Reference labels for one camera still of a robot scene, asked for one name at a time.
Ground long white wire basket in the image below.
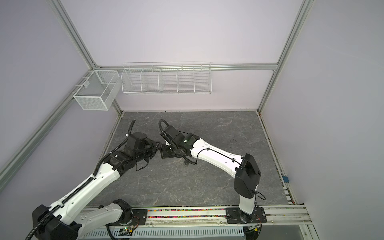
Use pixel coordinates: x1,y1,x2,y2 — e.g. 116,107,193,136
121,62,212,95

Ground white mesh box basket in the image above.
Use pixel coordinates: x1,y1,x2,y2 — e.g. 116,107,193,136
74,70,122,111

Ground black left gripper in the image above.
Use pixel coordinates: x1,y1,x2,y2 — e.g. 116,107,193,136
135,138,162,163

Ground blue padlock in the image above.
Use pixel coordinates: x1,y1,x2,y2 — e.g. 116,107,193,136
283,176,290,183

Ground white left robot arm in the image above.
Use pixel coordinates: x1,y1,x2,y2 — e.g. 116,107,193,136
26,122,160,240

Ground aluminium frame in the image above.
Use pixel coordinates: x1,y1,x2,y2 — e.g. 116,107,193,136
1,1,314,190

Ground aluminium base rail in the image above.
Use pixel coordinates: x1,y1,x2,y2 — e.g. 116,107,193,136
53,203,313,240

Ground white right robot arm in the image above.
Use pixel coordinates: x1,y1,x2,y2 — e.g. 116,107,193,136
159,119,267,225

